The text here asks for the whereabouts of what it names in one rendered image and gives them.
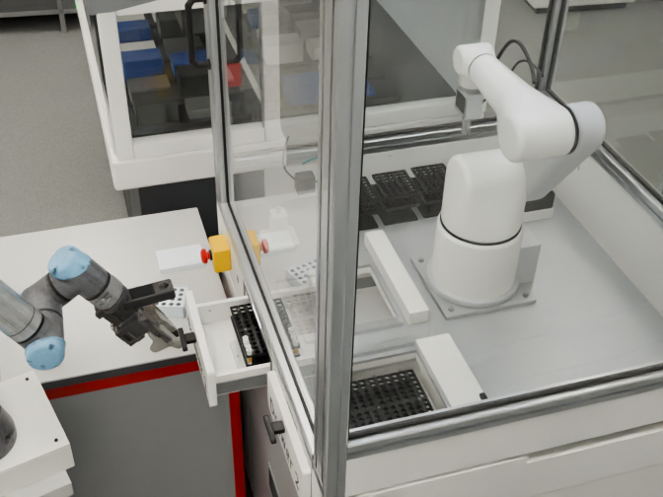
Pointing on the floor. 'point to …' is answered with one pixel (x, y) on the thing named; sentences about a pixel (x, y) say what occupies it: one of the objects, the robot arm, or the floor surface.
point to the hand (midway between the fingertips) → (178, 336)
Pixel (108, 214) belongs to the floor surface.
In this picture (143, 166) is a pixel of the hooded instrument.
